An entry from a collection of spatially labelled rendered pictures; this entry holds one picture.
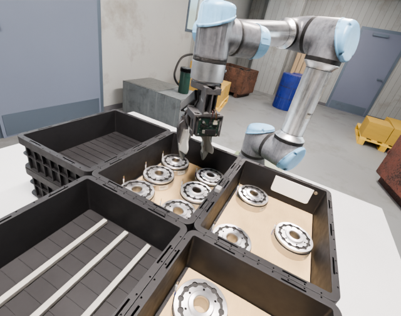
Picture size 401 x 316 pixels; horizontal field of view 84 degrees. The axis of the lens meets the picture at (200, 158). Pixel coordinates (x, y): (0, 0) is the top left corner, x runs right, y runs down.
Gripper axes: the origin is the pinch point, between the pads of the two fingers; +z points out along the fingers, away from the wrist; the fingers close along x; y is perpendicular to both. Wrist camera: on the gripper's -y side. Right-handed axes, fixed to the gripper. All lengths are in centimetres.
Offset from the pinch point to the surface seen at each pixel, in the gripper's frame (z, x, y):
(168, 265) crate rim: 8.4, -11.3, 26.5
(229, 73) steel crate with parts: 33, 243, -483
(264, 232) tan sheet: 17.3, 19.2, 15.8
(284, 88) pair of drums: 42, 350, -394
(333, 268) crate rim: 9.5, 22.4, 33.7
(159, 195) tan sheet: 15.9, -7.7, -3.2
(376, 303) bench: 32, 51, 35
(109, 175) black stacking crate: 8.4, -21.9, -4.3
